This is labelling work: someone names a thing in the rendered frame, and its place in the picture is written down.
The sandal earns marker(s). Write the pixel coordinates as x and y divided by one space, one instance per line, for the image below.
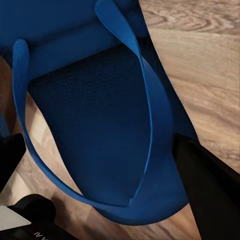
93 71
4 130

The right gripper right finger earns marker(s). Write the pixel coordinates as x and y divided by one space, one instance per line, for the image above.
212 189

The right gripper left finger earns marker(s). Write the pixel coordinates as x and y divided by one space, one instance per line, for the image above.
12 150

